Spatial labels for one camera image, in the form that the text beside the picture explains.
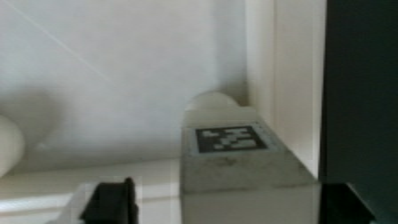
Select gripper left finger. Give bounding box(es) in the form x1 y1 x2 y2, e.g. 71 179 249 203
62 178 139 224

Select white table leg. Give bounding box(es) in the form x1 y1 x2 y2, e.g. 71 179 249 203
178 105 324 224

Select white square tabletop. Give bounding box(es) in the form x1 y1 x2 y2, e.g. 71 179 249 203
0 0 325 224

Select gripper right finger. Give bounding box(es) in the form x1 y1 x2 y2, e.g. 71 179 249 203
318 183 377 224

